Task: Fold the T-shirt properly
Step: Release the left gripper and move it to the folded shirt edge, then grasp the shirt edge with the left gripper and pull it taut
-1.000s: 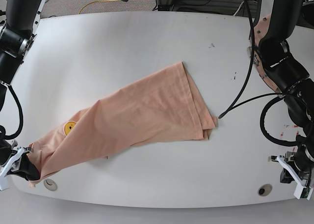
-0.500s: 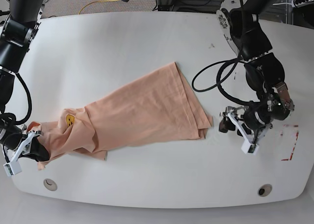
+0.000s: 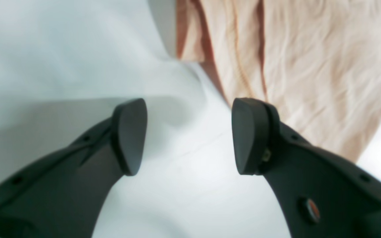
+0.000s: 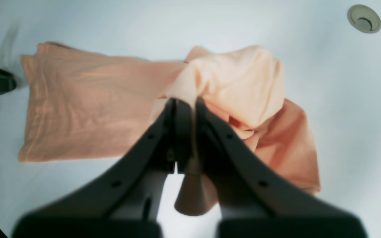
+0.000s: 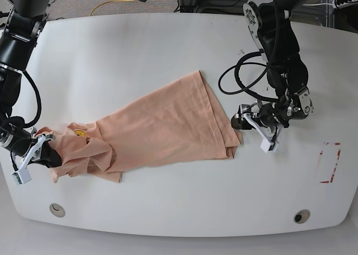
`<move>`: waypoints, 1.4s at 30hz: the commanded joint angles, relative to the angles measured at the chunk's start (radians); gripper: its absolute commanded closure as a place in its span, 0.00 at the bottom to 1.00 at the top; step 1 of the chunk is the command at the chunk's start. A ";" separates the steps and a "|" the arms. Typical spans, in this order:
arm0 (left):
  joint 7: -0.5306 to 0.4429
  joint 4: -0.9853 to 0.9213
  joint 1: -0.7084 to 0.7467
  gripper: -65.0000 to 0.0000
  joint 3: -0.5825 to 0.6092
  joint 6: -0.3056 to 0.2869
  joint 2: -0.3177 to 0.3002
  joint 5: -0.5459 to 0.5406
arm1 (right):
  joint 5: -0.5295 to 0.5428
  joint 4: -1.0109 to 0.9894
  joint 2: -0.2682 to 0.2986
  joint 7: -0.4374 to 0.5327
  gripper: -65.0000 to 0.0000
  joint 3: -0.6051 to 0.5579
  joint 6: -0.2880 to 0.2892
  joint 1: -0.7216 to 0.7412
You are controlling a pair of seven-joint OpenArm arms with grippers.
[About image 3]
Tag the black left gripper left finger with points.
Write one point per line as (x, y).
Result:
(61, 195)

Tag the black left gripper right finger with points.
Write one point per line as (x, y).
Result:
(321, 194)

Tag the peach T-shirt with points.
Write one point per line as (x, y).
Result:
(317, 61)

